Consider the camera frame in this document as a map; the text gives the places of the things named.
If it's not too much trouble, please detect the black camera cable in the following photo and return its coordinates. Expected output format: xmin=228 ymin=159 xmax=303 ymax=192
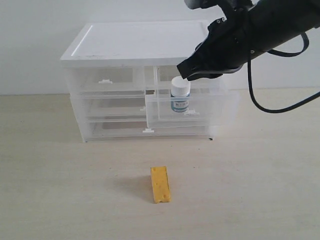
xmin=246 ymin=32 xmax=320 ymax=114

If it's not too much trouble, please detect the clear bottom wide drawer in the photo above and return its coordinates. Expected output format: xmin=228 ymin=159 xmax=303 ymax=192
xmin=82 ymin=121 xmax=210 ymax=141

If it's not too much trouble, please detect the clear middle wide drawer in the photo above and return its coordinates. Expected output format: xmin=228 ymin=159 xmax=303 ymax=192
xmin=70 ymin=95 xmax=146 ymax=118

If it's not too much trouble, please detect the white teal pill bottle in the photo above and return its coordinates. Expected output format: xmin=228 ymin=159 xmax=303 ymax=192
xmin=170 ymin=76 xmax=191 ymax=113

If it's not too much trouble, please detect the clear wide drawer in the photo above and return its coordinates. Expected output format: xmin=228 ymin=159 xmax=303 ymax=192
xmin=70 ymin=95 xmax=146 ymax=118
xmin=82 ymin=121 xmax=210 ymax=141

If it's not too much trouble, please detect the yellow cheese wedge toy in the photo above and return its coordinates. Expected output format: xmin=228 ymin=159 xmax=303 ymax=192
xmin=150 ymin=166 xmax=171 ymax=204

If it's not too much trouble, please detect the white plastic drawer cabinet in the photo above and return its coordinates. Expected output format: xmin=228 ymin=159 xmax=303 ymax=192
xmin=60 ymin=20 xmax=237 ymax=142

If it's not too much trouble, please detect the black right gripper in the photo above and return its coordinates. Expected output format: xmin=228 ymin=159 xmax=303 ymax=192
xmin=176 ymin=0 xmax=320 ymax=81

